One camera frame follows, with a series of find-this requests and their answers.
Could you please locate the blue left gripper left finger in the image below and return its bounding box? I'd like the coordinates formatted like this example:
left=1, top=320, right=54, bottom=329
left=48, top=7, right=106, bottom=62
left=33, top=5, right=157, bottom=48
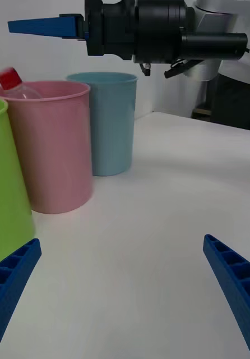
left=0, top=238, right=43, bottom=359

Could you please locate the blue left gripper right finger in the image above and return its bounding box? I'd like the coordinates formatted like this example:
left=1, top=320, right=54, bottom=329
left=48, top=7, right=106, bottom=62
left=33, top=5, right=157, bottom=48
left=202, top=234, right=250, bottom=359

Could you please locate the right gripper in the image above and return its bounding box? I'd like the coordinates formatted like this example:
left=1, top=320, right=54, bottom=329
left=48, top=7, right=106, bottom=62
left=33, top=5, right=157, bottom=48
left=7, top=0, right=137, bottom=60

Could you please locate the clear bottle with red cap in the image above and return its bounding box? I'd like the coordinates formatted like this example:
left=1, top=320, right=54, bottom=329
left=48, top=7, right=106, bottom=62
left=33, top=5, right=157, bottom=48
left=0, top=67, right=43, bottom=100

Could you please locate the green plastic bin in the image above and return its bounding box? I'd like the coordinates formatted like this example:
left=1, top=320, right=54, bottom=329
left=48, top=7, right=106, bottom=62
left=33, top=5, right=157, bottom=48
left=0, top=97, right=36, bottom=270

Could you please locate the pale blue plastic bin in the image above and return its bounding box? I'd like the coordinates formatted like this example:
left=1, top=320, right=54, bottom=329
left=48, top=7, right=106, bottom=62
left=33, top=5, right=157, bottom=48
left=66, top=72, right=139, bottom=177

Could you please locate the pink plastic bin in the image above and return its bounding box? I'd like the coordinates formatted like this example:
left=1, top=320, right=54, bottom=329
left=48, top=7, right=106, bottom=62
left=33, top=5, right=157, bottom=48
left=0, top=80, right=94, bottom=215

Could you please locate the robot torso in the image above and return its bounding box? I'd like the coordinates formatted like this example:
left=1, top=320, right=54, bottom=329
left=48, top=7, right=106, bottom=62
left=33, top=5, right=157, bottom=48
left=210, top=0, right=250, bottom=132

